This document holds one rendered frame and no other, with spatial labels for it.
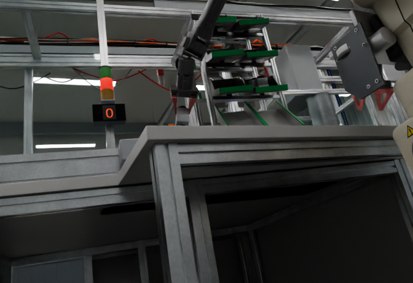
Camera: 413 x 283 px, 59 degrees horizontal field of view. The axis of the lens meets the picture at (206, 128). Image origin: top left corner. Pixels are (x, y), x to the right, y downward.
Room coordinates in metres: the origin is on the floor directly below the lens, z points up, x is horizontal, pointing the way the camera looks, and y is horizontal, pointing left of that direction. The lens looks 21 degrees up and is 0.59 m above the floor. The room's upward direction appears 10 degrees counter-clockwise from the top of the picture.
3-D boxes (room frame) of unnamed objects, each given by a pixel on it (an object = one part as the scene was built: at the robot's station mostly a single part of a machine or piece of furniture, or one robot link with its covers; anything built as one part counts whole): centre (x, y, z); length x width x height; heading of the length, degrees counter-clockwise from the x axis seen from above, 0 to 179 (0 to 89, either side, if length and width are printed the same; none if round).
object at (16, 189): (1.63, 0.29, 0.85); 1.50 x 1.41 x 0.03; 109
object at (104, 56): (1.29, 0.37, 1.46); 0.03 x 0.03 x 1.00; 19
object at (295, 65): (2.31, -0.70, 1.50); 0.38 x 0.21 x 0.88; 19
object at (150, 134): (1.13, -0.14, 0.84); 0.90 x 0.70 x 0.03; 116
